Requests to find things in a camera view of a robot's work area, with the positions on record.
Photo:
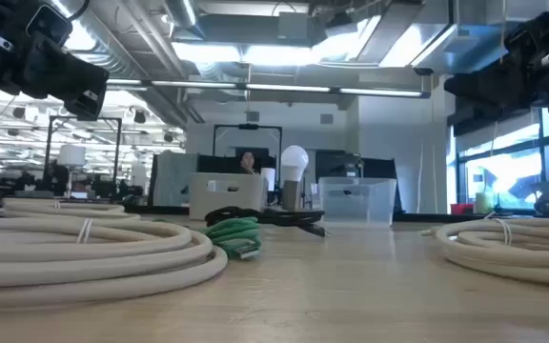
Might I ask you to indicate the black framed window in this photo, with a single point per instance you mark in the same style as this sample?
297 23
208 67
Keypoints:
503 176

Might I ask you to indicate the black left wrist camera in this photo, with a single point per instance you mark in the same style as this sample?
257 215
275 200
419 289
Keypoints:
48 24

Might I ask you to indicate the black aluminium table frame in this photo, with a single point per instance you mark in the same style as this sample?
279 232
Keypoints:
160 209

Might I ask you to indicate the white table lamp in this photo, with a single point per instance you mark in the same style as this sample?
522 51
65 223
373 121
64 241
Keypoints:
71 155

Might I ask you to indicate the black gantry frame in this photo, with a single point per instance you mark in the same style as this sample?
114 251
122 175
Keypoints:
248 127
84 117

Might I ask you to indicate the black monitor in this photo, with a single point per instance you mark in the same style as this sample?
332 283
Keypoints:
339 166

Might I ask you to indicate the long ceiling light strip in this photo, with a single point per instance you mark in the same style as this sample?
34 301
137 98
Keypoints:
284 88

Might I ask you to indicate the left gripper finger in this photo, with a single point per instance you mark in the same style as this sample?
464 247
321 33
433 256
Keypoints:
97 90
60 71

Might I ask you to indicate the red box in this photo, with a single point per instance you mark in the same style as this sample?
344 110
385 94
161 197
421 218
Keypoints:
460 208

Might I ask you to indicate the person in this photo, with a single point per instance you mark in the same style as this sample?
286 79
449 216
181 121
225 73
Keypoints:
247 162

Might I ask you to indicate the white light bulb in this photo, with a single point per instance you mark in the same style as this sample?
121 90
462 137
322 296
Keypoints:
294 159

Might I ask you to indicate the grey partition panel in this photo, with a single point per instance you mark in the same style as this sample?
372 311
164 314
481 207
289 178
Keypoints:
174 178

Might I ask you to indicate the clear plastic bin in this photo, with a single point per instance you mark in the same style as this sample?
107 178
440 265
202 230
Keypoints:
358 205

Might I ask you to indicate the white opaque plastic bin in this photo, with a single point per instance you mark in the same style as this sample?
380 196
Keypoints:
246 200

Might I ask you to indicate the pale yellow cylinder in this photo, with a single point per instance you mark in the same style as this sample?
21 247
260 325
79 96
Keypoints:
483 202

